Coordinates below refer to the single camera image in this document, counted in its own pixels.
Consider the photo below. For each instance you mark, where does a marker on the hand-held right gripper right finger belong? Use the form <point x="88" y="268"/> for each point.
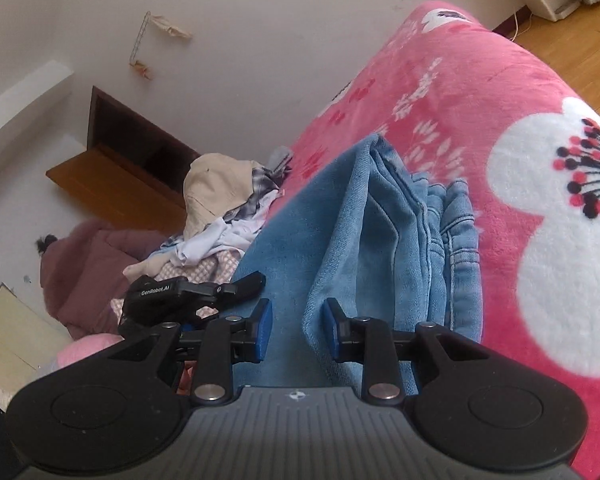
<point x="329" y="330"/>

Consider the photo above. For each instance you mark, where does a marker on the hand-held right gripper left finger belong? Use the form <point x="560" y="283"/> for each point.
<point x="265" y="330"/>

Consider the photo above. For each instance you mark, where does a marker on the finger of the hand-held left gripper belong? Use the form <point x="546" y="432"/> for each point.
<point x="245" y="285"/>

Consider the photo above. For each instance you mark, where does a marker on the blue jeans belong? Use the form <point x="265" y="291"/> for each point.
<point x="360" y="240"/>

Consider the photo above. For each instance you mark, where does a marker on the pile of light clothes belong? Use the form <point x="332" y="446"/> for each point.
<point x="215" y="267"/>

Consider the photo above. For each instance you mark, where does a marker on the white shirt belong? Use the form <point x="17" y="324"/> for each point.
<point x="215" y="242"/>

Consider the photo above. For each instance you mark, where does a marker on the pink plush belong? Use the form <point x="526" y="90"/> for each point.
<point x="87" y="352"/>

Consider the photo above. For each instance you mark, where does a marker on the grey plaid shirt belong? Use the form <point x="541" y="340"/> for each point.
<point x="257" y="192"/>

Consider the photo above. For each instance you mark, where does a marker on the wooden door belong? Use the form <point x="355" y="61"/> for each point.
<point x="125" y="160"/>

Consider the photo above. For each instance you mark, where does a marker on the yellow-green board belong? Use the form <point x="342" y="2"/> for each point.
<point x="15" y="335"/>

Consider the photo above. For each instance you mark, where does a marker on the pink floral blanket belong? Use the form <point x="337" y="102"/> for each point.
<point x="505" y="125"/>

